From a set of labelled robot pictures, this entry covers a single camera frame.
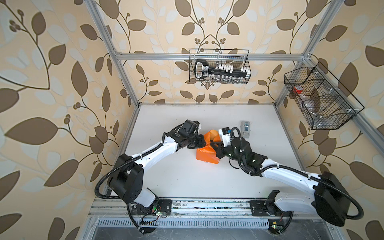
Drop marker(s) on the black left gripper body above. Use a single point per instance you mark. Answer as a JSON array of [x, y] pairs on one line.
[[195, 141]]

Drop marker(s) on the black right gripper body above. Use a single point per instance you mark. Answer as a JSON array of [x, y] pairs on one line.
[[232, 154]]

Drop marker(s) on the orange wrapping paper sheet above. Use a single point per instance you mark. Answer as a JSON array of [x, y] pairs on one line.
[[207, 153]]

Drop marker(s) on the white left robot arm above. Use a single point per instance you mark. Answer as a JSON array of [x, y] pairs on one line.
[[127, 181]]

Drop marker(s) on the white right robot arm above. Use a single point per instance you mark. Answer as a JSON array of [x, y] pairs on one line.
[[321, 195]]

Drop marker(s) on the grey tape dispenser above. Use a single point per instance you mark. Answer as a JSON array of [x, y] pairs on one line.
[[245, 129]]

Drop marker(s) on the black white tool in basket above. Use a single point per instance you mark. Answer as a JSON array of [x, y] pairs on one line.
[[202, 70]]

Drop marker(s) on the red capped clear bottle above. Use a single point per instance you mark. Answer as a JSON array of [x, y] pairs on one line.
[[306, 104]]

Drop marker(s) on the black wire basket back wall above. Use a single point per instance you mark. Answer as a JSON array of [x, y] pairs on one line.
[[235, 57]]

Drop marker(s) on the black wire basket wall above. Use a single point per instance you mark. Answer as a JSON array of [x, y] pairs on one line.
[[335, 104], [235, 57]]

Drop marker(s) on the black wire basket right wall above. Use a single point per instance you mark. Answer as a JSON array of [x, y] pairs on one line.
[[335, 104]]

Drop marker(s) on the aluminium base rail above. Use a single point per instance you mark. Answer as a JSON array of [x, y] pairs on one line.
[[187, 208]]

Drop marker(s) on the aluminium frame post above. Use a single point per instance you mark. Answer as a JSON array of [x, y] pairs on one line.
[[97, 18]]

